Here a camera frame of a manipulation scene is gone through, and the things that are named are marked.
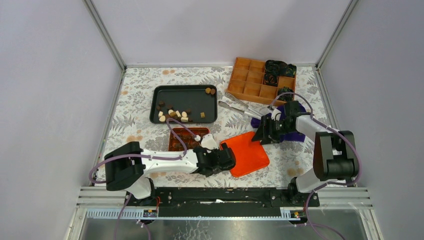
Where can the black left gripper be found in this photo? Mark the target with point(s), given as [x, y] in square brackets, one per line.
[219, 169]

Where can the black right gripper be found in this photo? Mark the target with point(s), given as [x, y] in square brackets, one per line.
[260, 134]

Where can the metal tongs white handle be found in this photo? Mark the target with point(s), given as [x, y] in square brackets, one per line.
[241, 107]

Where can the orange box lid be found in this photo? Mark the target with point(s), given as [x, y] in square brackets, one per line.
[250, 156]

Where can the orange chocolate box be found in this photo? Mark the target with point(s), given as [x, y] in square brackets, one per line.
[175, 145]

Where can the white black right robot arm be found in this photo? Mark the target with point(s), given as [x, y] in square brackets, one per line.
[334, 160]

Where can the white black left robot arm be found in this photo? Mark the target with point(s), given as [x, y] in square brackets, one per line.
[127, 167]

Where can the black chocolate tray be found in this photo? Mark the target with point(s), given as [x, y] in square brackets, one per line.
[201, 108]

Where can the purple cloth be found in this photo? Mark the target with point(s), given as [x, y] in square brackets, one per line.
[289, 137]

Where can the orange compartment organizer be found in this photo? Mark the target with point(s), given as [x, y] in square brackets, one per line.
[247, 82]

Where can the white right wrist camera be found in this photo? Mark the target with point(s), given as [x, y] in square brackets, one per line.
[276, 114]

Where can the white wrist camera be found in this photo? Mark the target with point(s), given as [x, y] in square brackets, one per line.
[208, 142]
[276, 114]

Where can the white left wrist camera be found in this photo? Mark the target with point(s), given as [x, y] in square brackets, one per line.
[208, 142]

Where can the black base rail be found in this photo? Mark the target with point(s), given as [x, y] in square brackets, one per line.
[256, 202]

